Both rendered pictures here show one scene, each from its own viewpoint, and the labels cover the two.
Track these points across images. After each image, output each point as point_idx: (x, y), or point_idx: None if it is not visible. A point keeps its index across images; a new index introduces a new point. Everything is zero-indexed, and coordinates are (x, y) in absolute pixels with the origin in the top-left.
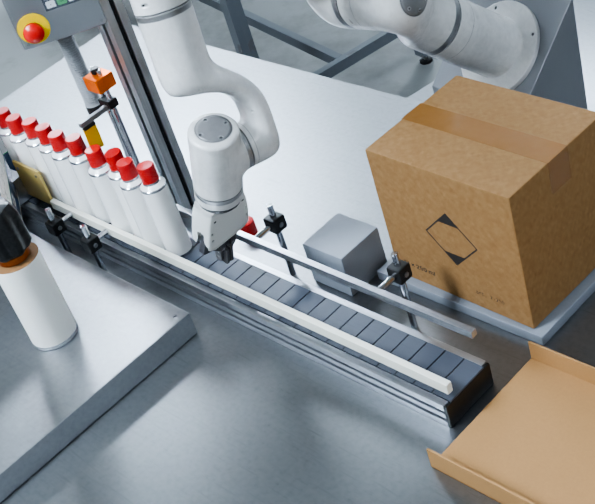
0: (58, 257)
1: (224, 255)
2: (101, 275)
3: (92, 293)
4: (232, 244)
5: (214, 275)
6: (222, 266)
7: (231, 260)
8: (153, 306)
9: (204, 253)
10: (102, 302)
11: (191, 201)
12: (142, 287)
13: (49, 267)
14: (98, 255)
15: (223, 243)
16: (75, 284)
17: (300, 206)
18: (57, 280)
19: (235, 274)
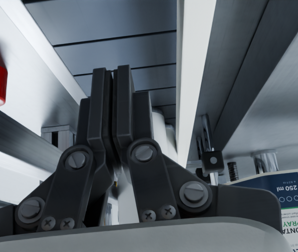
0: (233, 152)
1: (132, 108)
2: (246, 129)
3: (289, 118)
4: (84, 147)
5: (196, 52)
6: (108, 53)
7: (105, 68)
8: None
9: (274, 206)
10: None
11: (53, 138)
12: (208, 82)
13: (252, 149)
14: (209, 142)
15: (167, 227)
16: (274, 132)
17: None
18: (272, 140)
19: (99, 8)
